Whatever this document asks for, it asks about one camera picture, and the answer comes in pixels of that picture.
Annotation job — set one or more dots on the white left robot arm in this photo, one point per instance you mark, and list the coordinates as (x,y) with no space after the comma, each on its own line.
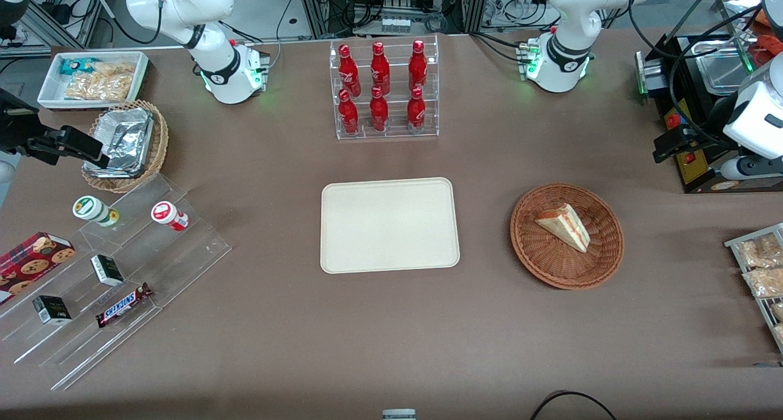
(569,16)

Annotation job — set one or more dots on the small grey device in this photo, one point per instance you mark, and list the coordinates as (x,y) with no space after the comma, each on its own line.
(399,414)

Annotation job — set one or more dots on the red lid white jar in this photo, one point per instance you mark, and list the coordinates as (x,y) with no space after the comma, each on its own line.
(168,215)

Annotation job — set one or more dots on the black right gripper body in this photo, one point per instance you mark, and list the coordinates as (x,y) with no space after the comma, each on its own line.
(13,128)

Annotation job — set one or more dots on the clear bag of pastries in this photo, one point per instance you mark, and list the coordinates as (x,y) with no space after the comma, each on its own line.
(764,282)
(761,250)

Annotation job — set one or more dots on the green lid white jar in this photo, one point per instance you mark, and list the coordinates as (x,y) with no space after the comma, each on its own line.
(92,209)

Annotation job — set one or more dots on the light tan wicker basket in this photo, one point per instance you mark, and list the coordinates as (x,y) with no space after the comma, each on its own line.
(159,145)

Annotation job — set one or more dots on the stack of foil trays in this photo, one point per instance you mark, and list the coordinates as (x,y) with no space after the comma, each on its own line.
(125,139)

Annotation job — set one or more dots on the red tartan cookie box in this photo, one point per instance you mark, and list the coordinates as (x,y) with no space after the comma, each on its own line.
(30,264)

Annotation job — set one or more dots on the steel pan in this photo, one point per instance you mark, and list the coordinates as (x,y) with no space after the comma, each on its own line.
(722,65)

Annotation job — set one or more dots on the cream plastic tray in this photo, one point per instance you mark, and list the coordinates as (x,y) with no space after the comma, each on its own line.
(389,225)

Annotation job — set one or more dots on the clear acrylic bottle rack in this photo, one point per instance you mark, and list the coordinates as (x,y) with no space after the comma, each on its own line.
(394,71)

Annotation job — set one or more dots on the small black carton box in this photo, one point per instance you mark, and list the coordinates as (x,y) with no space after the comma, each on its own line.
(52,310)
(107,270)

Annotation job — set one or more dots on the clear acrylic stepped shelf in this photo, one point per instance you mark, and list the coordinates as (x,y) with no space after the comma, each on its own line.
(177,255)

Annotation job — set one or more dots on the red cola bottle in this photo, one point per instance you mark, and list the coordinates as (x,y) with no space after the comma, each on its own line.
(380,68)
(418,65)
(349,71)
(348,114)
(416,111)
(378,111)

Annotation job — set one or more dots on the triangular sandwich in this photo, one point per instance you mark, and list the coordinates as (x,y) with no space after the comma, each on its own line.
(566,227)

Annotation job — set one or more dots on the tray of snack bags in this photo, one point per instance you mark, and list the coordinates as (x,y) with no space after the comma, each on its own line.
(734,244)

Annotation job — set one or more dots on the teal snack packet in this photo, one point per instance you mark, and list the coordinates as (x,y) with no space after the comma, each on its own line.
(76,65)

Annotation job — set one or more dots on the black food warmer appliance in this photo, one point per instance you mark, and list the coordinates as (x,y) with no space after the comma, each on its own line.
(691,175)

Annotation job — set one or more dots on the Snickers chocolate bar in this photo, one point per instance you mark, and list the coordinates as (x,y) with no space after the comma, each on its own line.
(122,305)

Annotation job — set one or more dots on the aluminium frame post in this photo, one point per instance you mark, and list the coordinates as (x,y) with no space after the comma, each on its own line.
(315,7)
(476,4)

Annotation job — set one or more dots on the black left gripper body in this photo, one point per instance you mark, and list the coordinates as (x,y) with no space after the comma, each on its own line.
(711,122)

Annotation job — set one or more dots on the clear bag of chips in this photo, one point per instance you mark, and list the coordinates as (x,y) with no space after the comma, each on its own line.
(101,82)

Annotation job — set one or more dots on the white rectangular plastic bin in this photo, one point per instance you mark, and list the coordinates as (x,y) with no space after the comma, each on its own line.
(52,93)

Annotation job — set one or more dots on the round brown wicker basket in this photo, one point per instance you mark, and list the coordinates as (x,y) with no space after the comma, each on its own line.
(550,267)

